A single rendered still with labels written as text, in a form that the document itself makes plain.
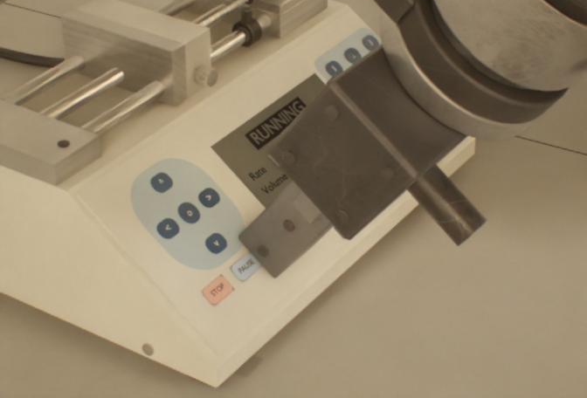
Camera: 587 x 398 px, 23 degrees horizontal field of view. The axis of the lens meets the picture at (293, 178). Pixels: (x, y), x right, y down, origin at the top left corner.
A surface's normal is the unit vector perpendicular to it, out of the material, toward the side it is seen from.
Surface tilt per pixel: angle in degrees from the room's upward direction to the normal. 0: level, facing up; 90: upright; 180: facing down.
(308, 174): 90
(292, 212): 90
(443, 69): 92
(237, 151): 36
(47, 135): 0
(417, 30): 75
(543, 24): 104
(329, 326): 0
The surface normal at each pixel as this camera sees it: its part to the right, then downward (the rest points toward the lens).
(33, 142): 0.00, -0.85
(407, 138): 0.50, -0.51
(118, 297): -0.55, 0.39
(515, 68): -0.14, 0.76
